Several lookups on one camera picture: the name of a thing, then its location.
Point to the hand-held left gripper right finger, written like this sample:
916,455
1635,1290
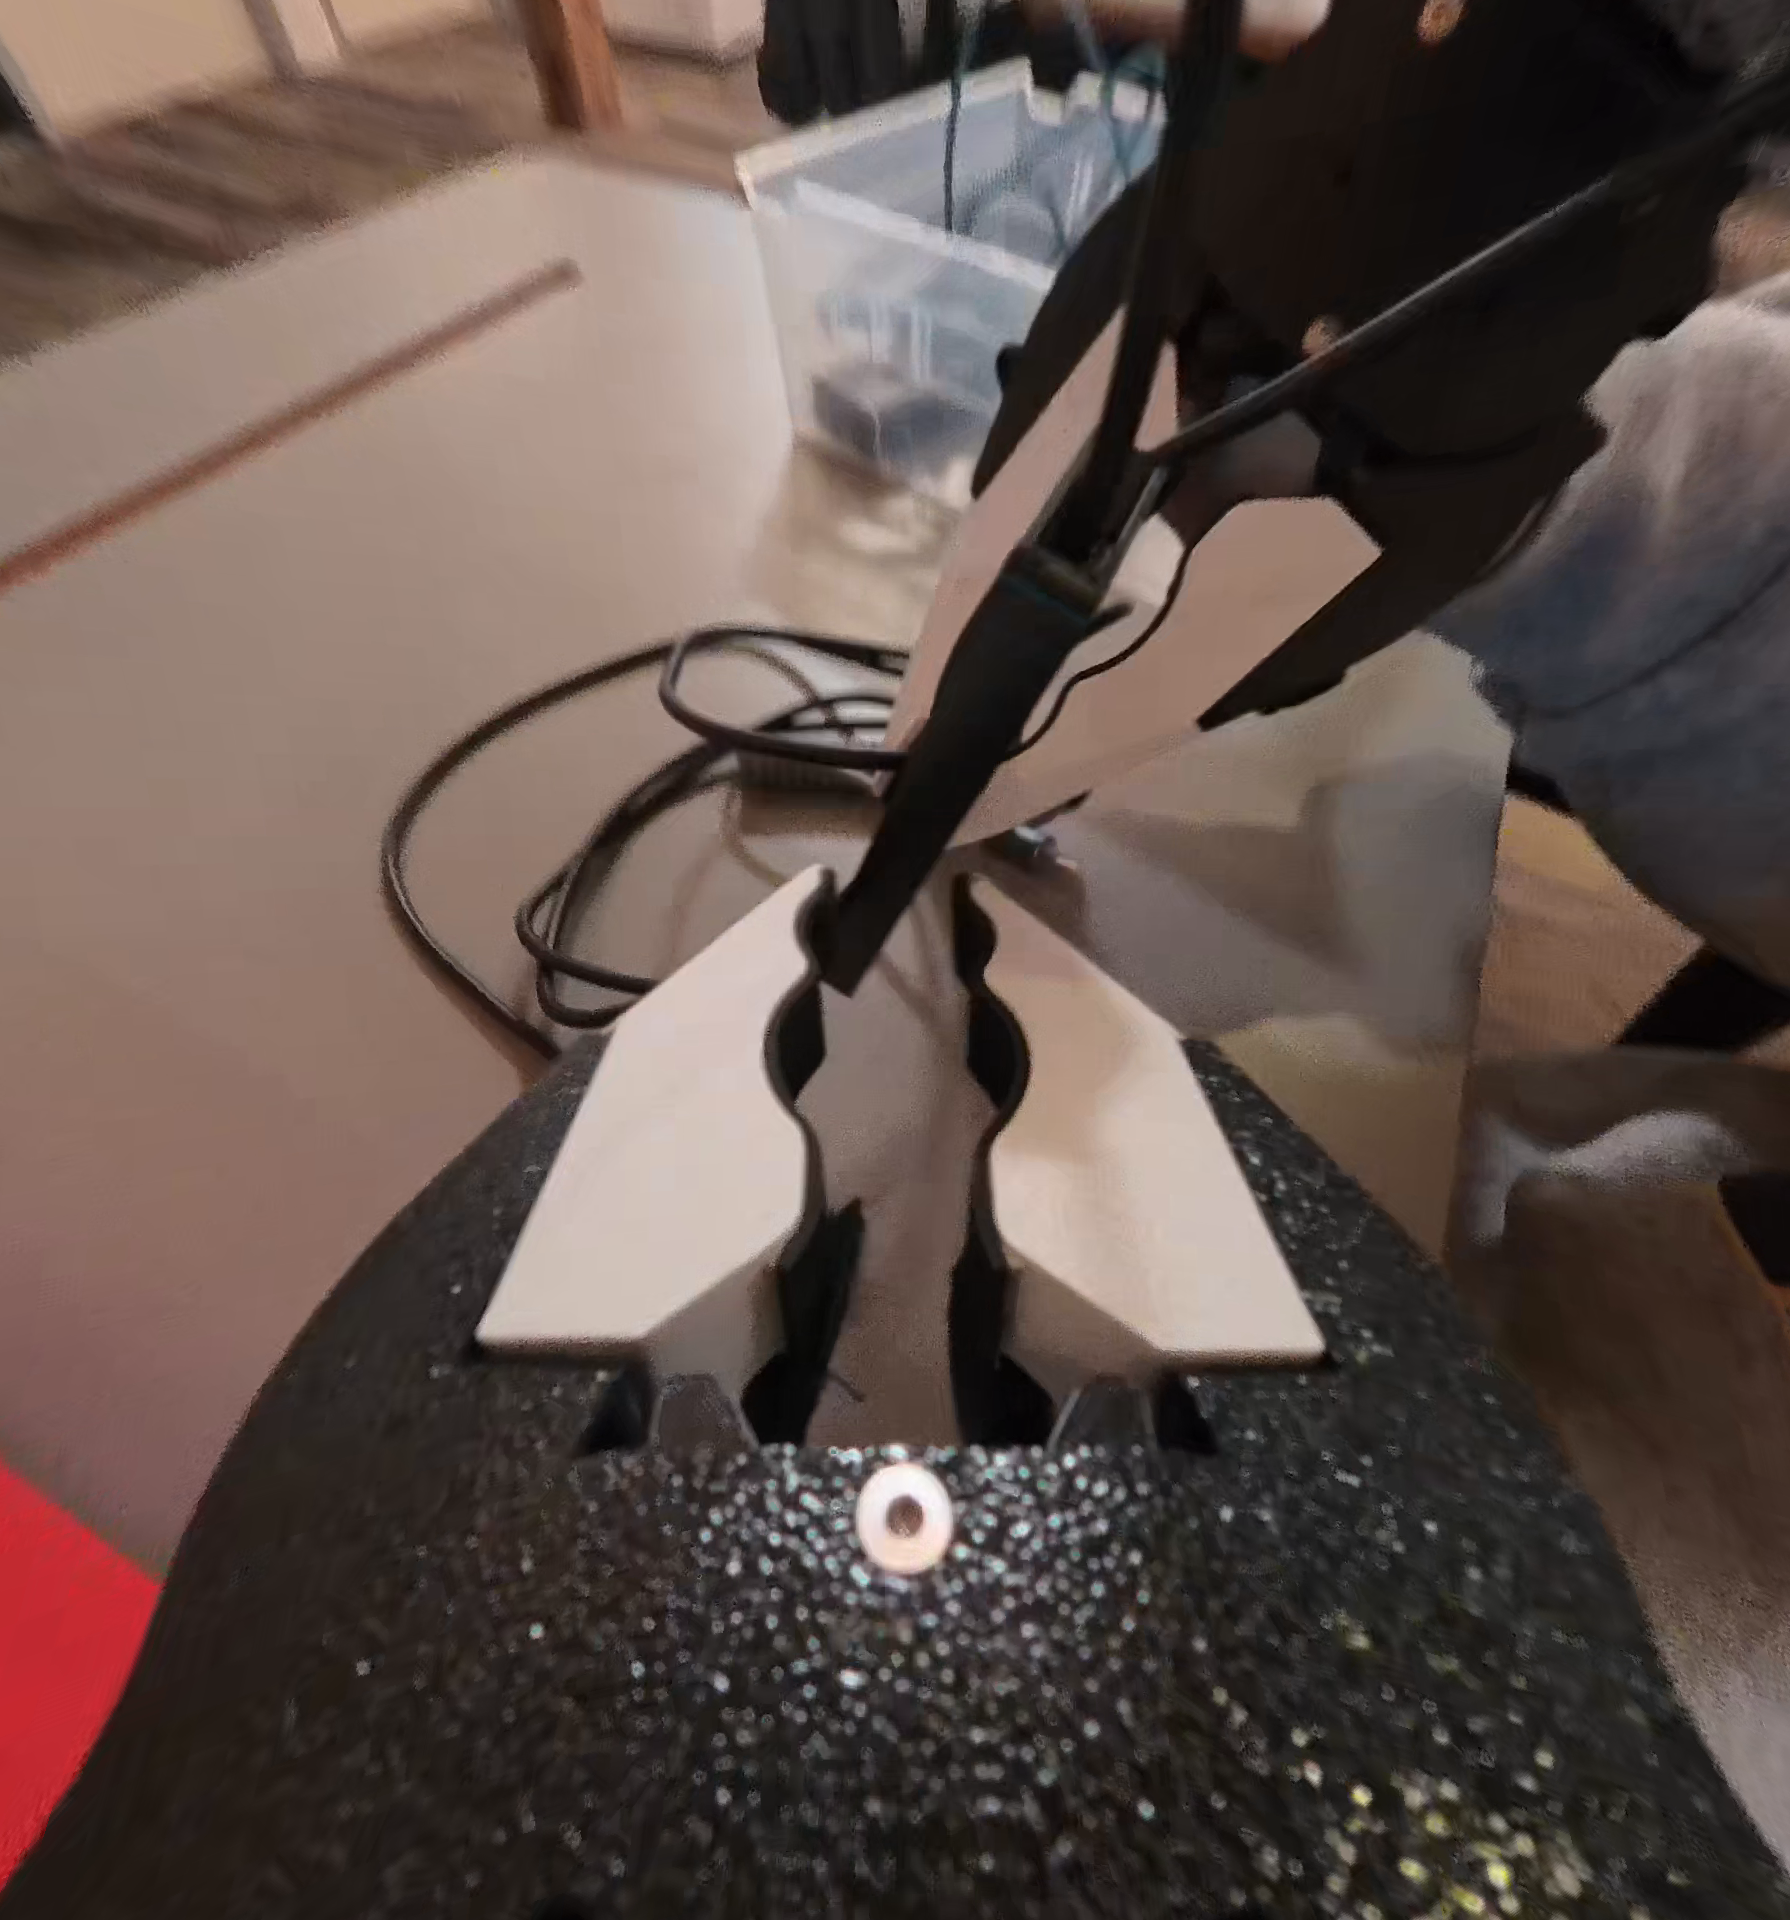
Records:
1135,1200

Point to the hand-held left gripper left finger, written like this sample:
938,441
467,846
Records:
655,1155

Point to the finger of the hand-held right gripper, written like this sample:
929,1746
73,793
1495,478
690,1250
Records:
1003,524
1241,614

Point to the person's right forearm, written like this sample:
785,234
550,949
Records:
1705,570

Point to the clear plastic container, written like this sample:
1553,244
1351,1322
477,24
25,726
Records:
895,255

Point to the small silver connector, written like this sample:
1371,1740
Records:
1039,848

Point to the red mat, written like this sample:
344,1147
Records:
10,1650

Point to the brown wooden post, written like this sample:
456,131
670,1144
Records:
573,61

